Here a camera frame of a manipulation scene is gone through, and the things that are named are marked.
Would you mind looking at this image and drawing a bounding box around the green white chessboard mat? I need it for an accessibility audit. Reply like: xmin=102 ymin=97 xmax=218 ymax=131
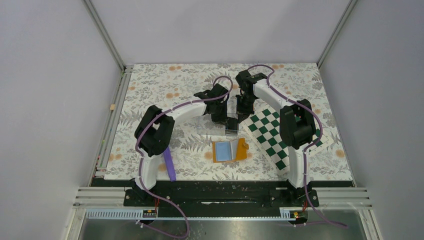
xmin=242 ymin=105 xmax=335 ymax=176

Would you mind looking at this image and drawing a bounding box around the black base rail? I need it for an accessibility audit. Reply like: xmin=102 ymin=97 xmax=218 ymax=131
xmin=91 ymin=178 xmax=355 ymax=220

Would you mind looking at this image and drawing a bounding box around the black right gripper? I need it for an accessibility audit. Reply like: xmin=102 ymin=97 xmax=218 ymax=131
xmin=235 ymin=93 xmax=257 ymax=124

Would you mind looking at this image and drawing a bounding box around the aluminium frame post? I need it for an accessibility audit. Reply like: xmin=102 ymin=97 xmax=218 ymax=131
xmin=316 ymin=0 xmax=358 ymax=69
xmin=82 ymin=0 xmax=127 ymax=71

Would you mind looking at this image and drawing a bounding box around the floral patterned table mat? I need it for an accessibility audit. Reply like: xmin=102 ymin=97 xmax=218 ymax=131
xmin=91 ymin=63 xmax=353 ymax=187

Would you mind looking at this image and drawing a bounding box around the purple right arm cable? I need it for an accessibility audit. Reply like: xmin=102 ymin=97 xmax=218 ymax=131
xmin=246 ymin=64 xmax=349 ymax=229

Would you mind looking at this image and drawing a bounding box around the black credit card stack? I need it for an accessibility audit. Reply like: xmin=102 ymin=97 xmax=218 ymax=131
xmin=224 ymin=117 xmax=239 ymax=136

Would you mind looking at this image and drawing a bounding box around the right aluminium frame post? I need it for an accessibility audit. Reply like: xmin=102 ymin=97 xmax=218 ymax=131
xmin=316 ymin=0 xmax=358 ymax=69

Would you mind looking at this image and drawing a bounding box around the left aluminium frame post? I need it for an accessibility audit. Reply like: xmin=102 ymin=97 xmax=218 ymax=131
xmin=82 ymin=0 xmax=127 ymax=71

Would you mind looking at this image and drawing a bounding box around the orange leather card holder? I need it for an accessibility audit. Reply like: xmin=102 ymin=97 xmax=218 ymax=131
xmin=212 ymin=137 xmax=250 ymax=163

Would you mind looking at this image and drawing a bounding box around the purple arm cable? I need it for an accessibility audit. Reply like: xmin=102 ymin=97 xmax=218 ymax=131
xmin=246 ymin=64 xmax=349 ymax=229
xmin=134 ymin=75 xmax=233 ymax=239

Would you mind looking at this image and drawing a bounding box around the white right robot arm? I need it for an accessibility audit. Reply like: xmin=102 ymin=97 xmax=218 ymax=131
xmin=235 ymin=70 xmax=317 ymax=206

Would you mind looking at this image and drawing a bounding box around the clear acrylic card box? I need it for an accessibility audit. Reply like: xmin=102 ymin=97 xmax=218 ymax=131
xmin=196 ymin=113 xmax=237 ymax=137

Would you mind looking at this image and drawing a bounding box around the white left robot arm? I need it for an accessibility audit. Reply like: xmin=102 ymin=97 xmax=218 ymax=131
xmin=134 ymin=83 xmax=230 ymax=206

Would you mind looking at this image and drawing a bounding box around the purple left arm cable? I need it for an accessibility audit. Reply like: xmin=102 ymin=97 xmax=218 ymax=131
xmin=134 ymin=75 xmax=233 ymax=239

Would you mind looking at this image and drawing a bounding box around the purple marker pen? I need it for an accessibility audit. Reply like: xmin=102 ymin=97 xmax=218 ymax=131
xmin=163 ymin=147 xmax=177 ymax=182

